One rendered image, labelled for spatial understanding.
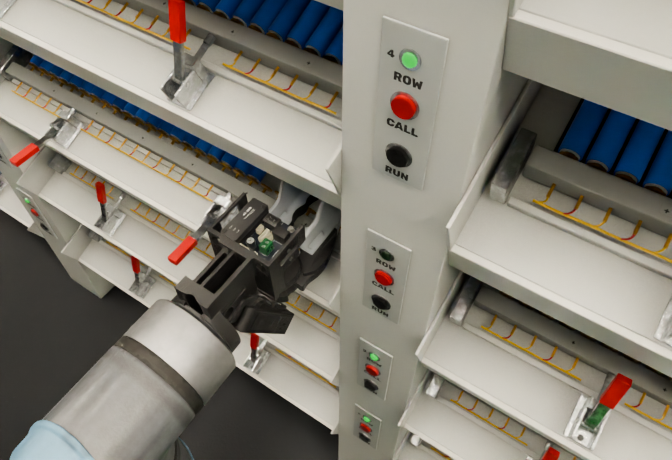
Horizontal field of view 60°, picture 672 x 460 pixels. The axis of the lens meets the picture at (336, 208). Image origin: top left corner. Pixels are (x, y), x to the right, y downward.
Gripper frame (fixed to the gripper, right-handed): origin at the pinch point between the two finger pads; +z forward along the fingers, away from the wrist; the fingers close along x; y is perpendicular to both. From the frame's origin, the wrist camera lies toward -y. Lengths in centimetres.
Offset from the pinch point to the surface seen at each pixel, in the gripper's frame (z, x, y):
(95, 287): -10, 54, -56
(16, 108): -6.9, 48.1, -5.9
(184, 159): -3.3, 18.6, -2.2
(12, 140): -8, 54, -14
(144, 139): -3.5, 25.1, -2.2
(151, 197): -7.9, 21.1, -6.4
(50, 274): -12, 68, -61
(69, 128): -6.4, 36.7, -4.2
